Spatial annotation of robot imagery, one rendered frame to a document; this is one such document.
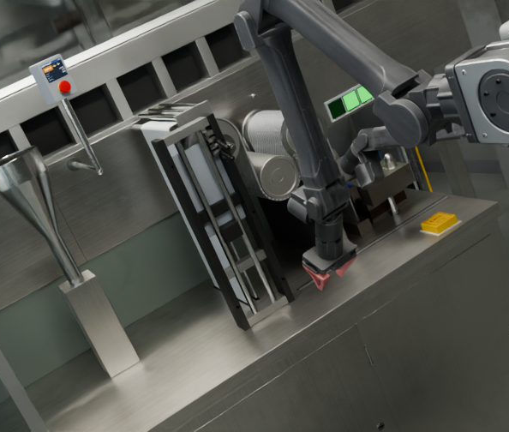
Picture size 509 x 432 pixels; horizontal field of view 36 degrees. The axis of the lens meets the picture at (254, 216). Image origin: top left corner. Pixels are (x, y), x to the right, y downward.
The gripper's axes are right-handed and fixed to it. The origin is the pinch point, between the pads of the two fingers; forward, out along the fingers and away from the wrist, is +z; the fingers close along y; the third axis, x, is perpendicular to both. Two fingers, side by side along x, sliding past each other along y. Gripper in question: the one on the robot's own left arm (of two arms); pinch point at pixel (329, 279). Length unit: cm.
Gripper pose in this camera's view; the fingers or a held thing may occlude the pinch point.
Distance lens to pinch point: 174.7
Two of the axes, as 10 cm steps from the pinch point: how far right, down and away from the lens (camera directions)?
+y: -7.6, 4.9, -4.3
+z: 0.8, 7.3, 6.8
